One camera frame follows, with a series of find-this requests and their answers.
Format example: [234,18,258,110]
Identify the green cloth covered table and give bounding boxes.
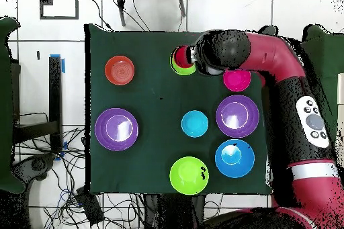
[300,24,344,144]
[0,16,25,195]

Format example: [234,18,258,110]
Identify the large green bowl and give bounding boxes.
[169,156,210,195]

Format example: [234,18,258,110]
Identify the black grey machine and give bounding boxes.
[11,153,57,195]

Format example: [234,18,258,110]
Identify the red cup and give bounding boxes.
[173,45,195,69]

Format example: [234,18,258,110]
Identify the thin black floor cable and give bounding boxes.
[86,0,113,32]

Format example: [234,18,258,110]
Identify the black power strip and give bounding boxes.
[75,187,105,226]

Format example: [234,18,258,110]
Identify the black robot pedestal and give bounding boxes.
[143,193,208,229]

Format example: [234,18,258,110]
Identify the large blue bowl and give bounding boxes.
[214,138,255,179]

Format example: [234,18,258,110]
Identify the small blue bowl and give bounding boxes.
[181,109,210,138]

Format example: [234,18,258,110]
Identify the dark green tablecloth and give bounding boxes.
[84,24,272,195]

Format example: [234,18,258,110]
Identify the orange bowl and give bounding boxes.
[104,55,136,87]

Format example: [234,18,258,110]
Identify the black metal stand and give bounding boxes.
[11,56,63,153]

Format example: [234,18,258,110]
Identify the small green bowl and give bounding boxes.
[169,50,198,76]

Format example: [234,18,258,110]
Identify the grey cable bundle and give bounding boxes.
[13,111,146,229]

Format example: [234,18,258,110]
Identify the wide purple bowl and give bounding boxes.
[215,94,261,139]
[94,107,140,152]

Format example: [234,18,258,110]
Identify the pink bowl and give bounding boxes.
[222,69,252,93]

